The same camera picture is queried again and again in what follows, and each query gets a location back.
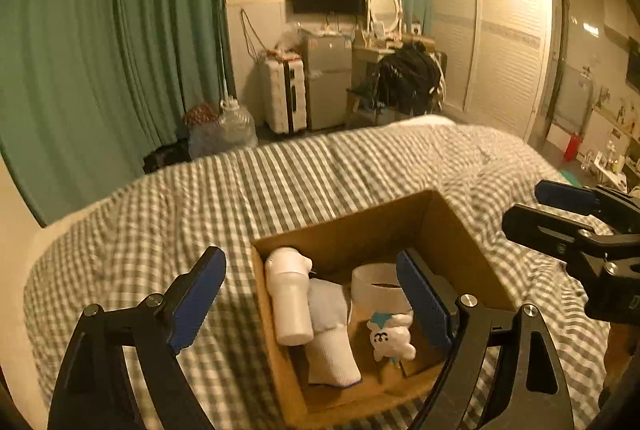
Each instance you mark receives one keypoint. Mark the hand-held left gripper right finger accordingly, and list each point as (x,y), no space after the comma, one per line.
(424,302)

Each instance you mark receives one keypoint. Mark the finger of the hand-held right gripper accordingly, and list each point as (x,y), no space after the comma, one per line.
(545,230)
(565,196)

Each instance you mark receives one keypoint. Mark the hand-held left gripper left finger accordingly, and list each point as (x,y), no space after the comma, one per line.
(196,305)

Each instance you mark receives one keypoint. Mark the brown cardboard box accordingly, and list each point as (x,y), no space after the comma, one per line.
(360,230)

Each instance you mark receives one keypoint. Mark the white plush toy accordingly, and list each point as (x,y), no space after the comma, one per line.
(392,340)

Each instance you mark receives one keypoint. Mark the red fire extinguisher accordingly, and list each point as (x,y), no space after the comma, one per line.
(573,148)

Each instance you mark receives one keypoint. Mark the white tape roll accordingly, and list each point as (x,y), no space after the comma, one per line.
(375,292)

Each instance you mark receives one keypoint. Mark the white plastic bottle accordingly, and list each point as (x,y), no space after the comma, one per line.
(289,300)

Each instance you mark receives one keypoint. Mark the white sock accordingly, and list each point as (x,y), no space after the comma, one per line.
(330,350)

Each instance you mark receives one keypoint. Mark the black bag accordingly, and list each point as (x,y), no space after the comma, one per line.
(167,158)

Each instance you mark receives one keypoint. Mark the white sliding wardrobe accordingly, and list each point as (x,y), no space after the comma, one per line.
(495,40)

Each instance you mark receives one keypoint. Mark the grey checked blanket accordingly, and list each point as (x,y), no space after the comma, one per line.
(310,175)

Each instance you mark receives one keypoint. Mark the plastic bag with red contents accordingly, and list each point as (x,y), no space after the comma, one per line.
(202,125)

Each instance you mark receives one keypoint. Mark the clear water jug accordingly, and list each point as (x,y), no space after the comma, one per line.
(237,128)

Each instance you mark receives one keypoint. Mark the pile of black clothes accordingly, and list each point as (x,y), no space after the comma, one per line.
(407,75)

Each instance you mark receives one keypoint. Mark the wooden chair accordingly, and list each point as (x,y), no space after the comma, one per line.
(361,98)

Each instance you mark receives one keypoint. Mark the white suitcase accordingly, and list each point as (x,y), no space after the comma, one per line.
(281,93)

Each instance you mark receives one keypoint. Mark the grey mini fridge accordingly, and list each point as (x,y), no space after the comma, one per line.
(327,80)

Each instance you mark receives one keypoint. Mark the white dressing table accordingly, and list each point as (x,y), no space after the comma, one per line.
(367,55)

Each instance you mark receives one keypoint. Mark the white oval mirror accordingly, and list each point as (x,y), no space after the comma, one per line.
(385,3)

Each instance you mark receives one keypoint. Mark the large green curtain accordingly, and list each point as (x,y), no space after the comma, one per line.
(100,50)

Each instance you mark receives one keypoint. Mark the cluttered wall shelf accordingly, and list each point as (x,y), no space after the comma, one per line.
(617,145)

